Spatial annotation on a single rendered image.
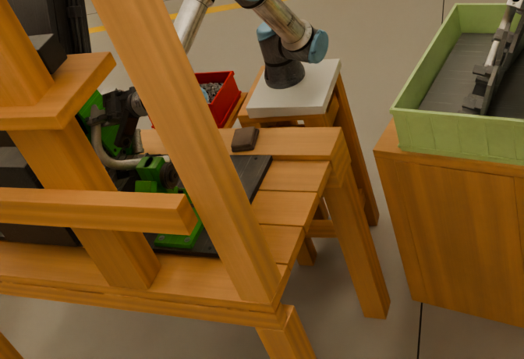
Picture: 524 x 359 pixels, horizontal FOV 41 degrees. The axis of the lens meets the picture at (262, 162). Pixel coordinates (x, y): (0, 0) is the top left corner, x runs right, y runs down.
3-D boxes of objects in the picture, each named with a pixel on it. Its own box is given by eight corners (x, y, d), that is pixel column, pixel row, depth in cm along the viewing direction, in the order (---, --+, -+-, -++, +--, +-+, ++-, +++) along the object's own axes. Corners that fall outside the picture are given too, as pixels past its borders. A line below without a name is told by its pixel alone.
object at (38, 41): (22, 61, 174) (8, 37, 170) (69, 57, 168) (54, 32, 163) (5, 77, 170) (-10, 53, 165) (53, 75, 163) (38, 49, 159)
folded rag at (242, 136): (237, 133, 240) (235, 127, 238) (260, 130, 237) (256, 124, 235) (231, 153, 232) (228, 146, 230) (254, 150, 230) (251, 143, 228)
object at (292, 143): (19, 157, 302) (1, 130, 293) (352, 160, 235) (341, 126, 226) (1, 179, 292) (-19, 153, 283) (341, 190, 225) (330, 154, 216)
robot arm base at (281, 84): (274, 65, 268) (267, 43, 261) (310, 65, 261) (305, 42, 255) (259, 88, 258) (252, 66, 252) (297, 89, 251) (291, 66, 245)
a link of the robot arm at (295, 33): (302, 34, 251) (217, -52, 208) (338, 40, 243) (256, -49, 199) (290, 65, 250) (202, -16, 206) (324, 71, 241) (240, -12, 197)
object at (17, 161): (37, 202, 244) (-14, 127, 224) (107, 205, 231) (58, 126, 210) (7, 242, 232) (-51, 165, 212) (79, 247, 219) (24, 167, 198)
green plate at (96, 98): (115, 138, 232) (75, 89, 222) (132, 132, 227) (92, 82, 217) (98, 161, 225) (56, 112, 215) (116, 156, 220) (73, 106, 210)
